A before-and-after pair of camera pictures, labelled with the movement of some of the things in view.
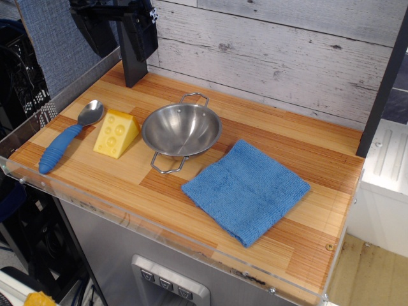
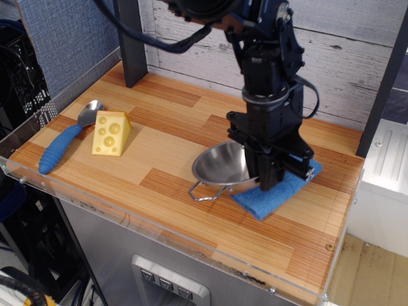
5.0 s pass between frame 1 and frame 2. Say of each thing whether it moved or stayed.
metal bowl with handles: moved
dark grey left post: stayed
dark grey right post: stayed
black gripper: moved
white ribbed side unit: stayed
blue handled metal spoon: stayed
